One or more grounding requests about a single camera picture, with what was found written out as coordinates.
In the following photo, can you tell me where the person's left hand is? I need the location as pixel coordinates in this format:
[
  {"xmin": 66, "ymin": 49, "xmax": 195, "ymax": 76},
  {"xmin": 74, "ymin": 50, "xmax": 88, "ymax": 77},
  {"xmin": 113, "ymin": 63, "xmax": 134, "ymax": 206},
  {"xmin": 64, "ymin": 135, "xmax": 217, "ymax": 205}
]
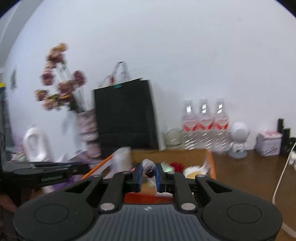
[{"xmin": 0, "ymin": 193, "xmax": 19, "ymax": 214}]

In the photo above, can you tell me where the white and yellow plush sheep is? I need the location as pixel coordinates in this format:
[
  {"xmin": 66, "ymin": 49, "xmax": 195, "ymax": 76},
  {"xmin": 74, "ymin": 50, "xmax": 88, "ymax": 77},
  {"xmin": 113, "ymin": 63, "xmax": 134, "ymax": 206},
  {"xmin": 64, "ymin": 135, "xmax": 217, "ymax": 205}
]
[{"xmin": 183, "ymin": 165, "xmax": 210, "ymax": 180}]

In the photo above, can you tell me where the white robot-shaped speaker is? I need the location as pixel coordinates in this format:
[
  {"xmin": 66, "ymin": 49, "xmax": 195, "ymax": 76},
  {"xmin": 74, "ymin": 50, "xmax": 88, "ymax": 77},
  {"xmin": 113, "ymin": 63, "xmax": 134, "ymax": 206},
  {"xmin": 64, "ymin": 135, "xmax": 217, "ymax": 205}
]
[{"xmin": 228, "ymin": 121, "xmax": 252, "ymax": 159}]

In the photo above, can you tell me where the clear glass cup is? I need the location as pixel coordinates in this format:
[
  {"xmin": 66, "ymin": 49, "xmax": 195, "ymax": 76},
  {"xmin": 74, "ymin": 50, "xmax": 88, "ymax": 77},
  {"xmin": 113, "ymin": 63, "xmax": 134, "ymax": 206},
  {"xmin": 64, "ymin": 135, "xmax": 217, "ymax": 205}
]
[{"xmin": 163, "ymin": 128, "xmax": 184, "ymax": 149}]

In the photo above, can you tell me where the red artificial rose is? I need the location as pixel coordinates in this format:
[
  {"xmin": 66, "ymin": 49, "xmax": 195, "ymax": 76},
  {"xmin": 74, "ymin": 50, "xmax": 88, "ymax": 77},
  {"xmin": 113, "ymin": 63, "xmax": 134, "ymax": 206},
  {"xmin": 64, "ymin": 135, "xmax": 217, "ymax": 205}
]
[{"xmin": 169, "ymin": 162, "xmax": 186, "ymax": 173}]

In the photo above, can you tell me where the clear plastic bag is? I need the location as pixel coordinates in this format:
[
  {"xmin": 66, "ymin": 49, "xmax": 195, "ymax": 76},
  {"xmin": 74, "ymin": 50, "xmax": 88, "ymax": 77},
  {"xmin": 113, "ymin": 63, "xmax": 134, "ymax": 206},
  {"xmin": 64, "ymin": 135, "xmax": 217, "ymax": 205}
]
[{"xmin": 142, "ymin": 159, "xmax": 175, "ymax": 186}]

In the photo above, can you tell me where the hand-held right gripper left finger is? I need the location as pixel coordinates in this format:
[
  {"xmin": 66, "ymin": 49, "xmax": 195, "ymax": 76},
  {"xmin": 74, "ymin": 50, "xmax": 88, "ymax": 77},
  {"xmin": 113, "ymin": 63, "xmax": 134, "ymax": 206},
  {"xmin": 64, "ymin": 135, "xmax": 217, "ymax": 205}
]
[{"xmin": 65, "ymin": 163, "xmax": 142, "ymax": 212}]

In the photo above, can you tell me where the dried pink flower bouquet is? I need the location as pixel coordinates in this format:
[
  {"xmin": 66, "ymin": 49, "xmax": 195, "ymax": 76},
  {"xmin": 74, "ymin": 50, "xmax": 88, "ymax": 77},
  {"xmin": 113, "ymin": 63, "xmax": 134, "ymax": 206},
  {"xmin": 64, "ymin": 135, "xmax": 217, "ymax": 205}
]
[{"xmin": 34, "ymin": 42, "xmax": 88, "ymax": 113}]

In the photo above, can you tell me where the translucent cotton swab box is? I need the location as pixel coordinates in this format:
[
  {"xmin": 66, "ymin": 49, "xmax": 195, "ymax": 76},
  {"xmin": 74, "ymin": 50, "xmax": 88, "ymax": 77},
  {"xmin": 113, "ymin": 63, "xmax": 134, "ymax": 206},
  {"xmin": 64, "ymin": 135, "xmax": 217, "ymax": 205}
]
[{"xmin": 110, "ymin": 147, "xmax": 133, "ymax": 179}]

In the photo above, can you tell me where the white tin box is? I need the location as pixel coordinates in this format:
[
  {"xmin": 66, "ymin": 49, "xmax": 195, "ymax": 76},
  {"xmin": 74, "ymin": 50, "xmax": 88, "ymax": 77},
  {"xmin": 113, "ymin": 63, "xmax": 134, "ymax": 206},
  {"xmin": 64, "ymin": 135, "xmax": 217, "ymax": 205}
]
[{"xmin": 255, "ymin": 130, "xmax": 284, "ymax": 156}]

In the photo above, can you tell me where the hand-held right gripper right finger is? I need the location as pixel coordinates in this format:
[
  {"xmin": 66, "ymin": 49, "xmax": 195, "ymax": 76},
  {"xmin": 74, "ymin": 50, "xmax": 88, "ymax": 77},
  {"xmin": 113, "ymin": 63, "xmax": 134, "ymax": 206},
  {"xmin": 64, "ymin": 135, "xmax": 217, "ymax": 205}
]
[{"xmin": 154, "ymin": 163, "xmax": 233, "ymax": 213}]

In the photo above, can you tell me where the orange cardboard box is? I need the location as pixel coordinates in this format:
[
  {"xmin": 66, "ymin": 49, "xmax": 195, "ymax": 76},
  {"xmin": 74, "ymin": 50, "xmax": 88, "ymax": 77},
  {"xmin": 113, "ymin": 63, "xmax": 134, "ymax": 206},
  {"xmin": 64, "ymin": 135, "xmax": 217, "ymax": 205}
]
[{"xmin": 79, "ymin": 148, "xmax": 217, "ymax": 205}]

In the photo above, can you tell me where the black paper bag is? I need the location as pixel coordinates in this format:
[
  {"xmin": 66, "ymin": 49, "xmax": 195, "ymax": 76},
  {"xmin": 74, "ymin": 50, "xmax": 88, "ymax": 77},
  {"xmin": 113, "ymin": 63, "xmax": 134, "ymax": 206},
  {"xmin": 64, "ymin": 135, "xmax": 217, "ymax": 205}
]
[{"xmin": 92, "ymin": 61, "xmax": 159, "ymax": 158}]

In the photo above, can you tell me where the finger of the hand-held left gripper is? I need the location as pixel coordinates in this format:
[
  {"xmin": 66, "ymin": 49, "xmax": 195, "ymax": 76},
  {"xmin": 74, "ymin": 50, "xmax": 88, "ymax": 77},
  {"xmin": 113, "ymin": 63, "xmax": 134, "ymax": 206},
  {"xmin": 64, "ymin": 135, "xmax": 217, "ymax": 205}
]
[{"xmin": 28, "ymin": 162, "xmax": 90, "ymax": 177}]

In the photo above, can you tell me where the white power cable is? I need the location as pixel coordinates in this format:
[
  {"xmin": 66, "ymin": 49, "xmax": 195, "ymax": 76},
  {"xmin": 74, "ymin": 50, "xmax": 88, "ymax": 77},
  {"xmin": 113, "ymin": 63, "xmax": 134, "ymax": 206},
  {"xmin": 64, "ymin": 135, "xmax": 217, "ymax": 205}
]
[{"xmin": 271, "ymin": 141, "xmax": 296, "ymax": 232}]

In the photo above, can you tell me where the purple ceramic vase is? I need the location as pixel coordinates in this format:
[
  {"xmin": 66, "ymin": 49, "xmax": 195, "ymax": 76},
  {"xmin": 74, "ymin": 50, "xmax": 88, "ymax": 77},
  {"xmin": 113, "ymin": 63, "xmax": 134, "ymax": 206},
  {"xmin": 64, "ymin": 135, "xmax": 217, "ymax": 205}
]
[{"xmin": 76, "ymin": 109, "xmax": 102, "ymax": 159}]

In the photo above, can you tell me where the white detergent jug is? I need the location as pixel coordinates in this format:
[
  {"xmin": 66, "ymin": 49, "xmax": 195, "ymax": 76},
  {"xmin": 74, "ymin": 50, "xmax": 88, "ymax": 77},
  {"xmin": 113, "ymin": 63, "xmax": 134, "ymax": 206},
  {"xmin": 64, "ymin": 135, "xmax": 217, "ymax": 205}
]
[{"xmin": 23, "ymin": 126, "xmax": 55, "ymax": 163}]

